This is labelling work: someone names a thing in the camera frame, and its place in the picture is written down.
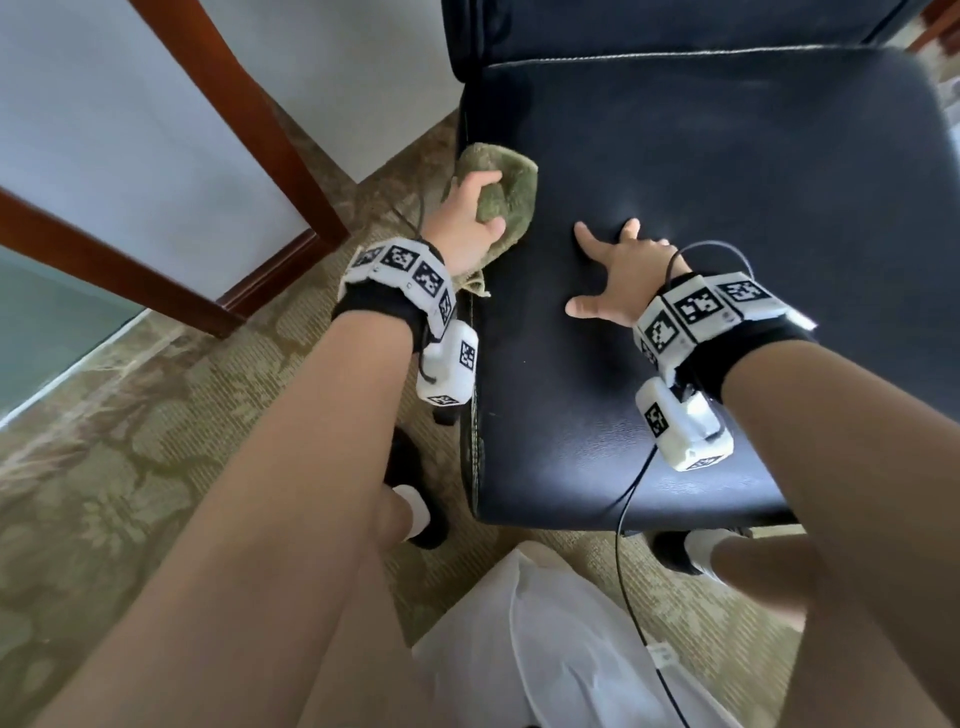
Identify person's left hand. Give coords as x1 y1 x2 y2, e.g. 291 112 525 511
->
420 169 509 279

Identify person's right hand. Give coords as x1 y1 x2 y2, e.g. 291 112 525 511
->
565 219 695 329

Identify green cleaning cloth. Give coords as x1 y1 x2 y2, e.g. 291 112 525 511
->
444 142 540 297

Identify black leather chair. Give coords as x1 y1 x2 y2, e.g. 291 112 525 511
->
439 0 960 534

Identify person's right forearm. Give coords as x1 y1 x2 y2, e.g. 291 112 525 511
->
723 342 960 728

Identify person's left forearm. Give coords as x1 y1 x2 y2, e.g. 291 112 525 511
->
37 312 414 728

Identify person's right leg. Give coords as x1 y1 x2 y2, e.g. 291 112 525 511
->
687 528 824 632

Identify white marker left wristband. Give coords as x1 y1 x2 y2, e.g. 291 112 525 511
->
333 237 459 354

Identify white marker wristband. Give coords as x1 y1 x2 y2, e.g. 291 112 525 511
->
333 237 459 354
630 270 819 404

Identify white marker right wristband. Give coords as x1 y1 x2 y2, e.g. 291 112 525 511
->
630 270 819 404

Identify black shoe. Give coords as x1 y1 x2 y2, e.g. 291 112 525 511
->
384 427 450 551
648 528 744 578

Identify white shorts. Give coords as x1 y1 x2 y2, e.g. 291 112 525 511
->
408 540 744 728

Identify frosted glass panel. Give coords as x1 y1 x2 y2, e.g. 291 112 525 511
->
0 247 147 429

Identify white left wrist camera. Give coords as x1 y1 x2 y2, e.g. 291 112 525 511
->
415 319 480 410

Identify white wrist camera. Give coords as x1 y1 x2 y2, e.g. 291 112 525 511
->
415 319 480 410
634 375 737 473

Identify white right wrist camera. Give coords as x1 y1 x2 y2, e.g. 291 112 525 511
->
634 375 737 473

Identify thin black cable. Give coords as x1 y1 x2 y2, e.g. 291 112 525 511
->
612 240 759 728

